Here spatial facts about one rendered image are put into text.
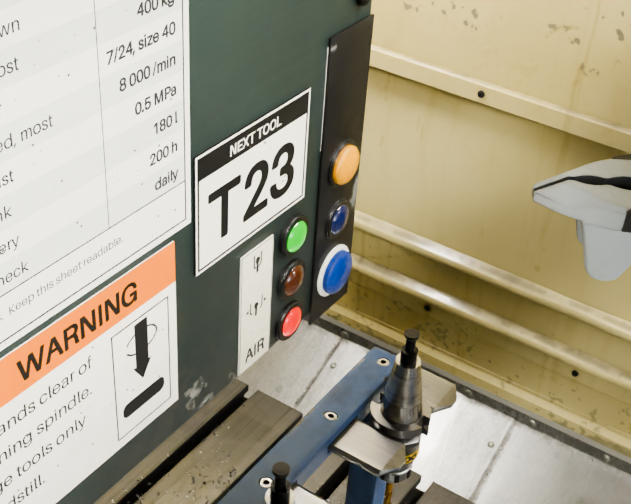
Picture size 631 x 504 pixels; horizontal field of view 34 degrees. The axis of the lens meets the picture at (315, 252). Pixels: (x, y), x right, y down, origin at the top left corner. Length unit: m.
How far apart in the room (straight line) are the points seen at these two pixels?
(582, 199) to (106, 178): 0.29
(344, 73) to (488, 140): 0.85
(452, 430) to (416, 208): 0.36
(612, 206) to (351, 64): 0.17
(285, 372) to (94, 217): 1.30
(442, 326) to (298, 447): 0.64
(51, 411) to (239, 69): 0.18
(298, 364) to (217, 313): 1.17
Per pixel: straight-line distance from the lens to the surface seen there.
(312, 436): 1.05
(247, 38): 0.50
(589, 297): 1.48
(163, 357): 0.54
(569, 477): 1.62
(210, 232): 0.53
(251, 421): 1.52
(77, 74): 0.42
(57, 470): 0.52
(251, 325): 0.61
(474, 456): 1.63
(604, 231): 0.63
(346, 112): 0.61
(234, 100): 0.51
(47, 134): 0.42
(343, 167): 0.62
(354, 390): 1.10
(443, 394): 1.13
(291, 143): 0.57
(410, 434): 1.07
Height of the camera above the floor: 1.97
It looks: 35 degrees down
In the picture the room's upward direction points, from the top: 4 degrees clockwise
